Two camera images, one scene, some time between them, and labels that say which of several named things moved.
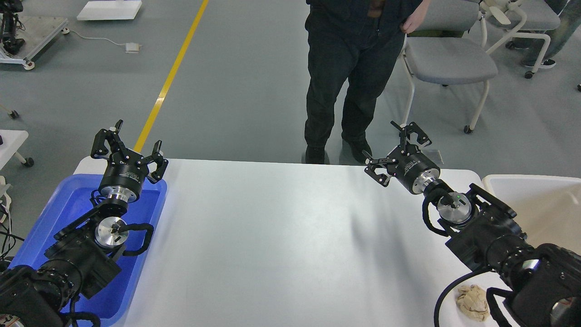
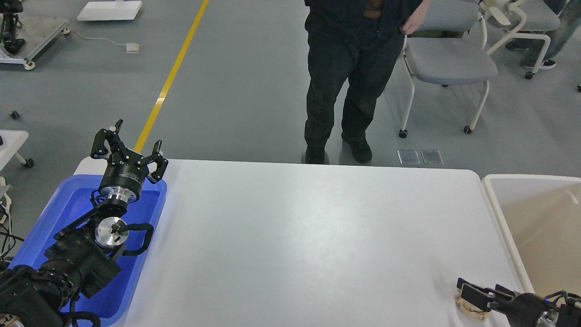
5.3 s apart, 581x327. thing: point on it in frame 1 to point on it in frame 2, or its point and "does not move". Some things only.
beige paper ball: [472, 301] does not move
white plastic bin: [548, 207] does not move
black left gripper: [124, 178] does not move
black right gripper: [415, 171] to [524, 309]
